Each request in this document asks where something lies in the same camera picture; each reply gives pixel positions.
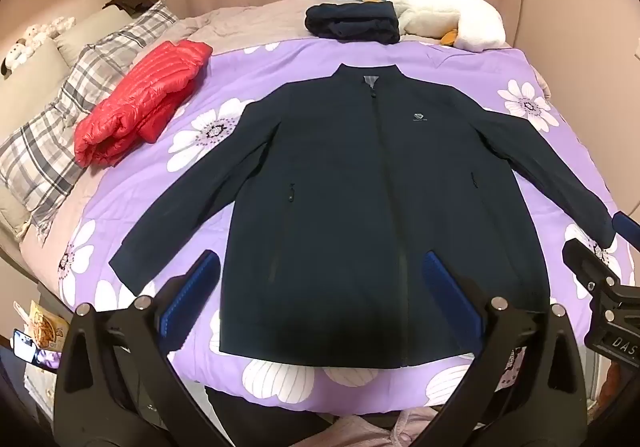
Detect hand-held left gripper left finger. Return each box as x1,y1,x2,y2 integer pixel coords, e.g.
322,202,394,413
52,249,222,447

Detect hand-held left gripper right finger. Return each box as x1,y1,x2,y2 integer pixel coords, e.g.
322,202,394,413
415,251,588,447

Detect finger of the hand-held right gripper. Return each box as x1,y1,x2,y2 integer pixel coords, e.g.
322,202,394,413
562,238,626,295
612,211,640,242

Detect navy zip jacket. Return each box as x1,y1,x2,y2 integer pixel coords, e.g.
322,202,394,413
109,63,617,370

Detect folded navy clothes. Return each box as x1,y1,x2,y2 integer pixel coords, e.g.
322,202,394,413
305,1,401,44

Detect pink pajamas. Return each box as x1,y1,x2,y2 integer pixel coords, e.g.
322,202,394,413
330,406,451,447

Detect yellow snack packet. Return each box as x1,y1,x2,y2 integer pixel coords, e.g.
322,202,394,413
27,299,68,353

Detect smartphone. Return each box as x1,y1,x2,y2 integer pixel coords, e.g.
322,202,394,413
12,329,38,363

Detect red puffer jacket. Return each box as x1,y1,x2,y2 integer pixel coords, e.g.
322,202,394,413
74,40,213,169

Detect grey plaid pillow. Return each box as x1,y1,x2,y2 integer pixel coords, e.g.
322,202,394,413
0,0,201,243

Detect purple floral blanket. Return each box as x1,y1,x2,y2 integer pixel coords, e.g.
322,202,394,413
55,34,633,415

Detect large beige pillow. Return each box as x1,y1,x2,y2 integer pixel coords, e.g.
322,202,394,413
0,40,71,148

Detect small beige pillow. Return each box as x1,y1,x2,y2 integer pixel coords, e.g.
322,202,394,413
52,7,131,68

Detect white plush dog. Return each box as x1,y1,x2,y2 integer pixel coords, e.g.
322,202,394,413
2,40,31,74

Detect dark brown cloth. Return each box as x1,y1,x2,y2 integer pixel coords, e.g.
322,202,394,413
102,0,156,14

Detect small white plush toy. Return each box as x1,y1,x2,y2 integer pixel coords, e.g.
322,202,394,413
25,16,76,48

